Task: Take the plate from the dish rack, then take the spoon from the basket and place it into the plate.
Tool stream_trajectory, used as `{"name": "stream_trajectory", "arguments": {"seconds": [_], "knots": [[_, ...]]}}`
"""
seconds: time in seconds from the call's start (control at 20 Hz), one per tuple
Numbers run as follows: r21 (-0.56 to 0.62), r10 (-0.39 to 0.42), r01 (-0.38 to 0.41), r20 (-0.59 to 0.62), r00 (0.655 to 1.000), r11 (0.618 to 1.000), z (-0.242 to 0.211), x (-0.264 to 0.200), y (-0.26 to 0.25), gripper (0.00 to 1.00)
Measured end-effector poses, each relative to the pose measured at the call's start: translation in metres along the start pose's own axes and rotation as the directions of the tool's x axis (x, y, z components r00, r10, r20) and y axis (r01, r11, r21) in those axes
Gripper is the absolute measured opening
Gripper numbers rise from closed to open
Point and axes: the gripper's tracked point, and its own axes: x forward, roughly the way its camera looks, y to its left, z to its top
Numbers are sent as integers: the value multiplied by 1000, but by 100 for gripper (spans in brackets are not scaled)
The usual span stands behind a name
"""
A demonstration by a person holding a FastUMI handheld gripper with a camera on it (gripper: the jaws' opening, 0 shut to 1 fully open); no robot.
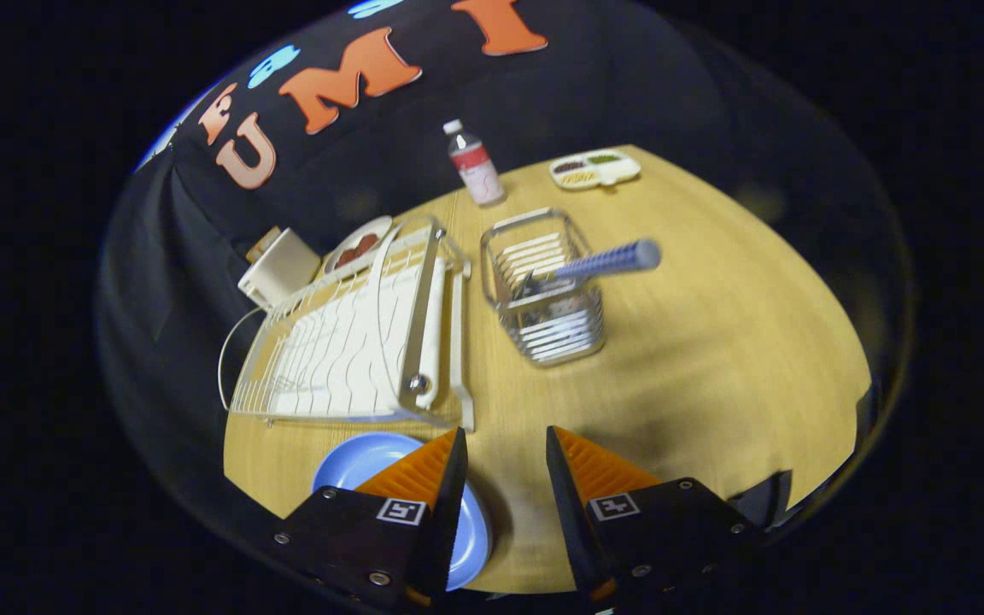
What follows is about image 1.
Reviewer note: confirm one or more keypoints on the pile of red beans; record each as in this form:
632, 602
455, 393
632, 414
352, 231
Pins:
569, 166

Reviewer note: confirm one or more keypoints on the blue plate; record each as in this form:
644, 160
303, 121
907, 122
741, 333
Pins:
355, 461

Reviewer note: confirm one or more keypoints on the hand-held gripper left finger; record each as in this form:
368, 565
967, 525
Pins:
449, 512

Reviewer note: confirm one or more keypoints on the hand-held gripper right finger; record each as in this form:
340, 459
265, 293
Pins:
573, 521

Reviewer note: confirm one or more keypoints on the beige round plate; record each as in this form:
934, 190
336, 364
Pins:
377, 229

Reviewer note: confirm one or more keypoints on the white drip tray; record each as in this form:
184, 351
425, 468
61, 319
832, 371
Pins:
347, 342

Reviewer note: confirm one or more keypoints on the toasted bread slice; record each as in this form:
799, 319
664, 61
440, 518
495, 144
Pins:
261, 243

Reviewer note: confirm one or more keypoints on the white toaster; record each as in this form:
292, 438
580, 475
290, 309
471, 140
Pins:
283, 269

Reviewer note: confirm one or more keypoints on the brown meat piece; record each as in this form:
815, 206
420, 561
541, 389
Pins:
345, 256
366, 242

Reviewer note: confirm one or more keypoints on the pile of green beans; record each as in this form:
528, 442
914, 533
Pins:
603, 159

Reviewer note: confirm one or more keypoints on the clear bottle with red label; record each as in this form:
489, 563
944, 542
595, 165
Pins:
475, 166

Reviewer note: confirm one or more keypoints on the pile of yellow beans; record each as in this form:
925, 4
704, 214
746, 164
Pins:
577, 178

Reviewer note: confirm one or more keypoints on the white divided dish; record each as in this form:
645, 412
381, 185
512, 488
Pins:
620, 171

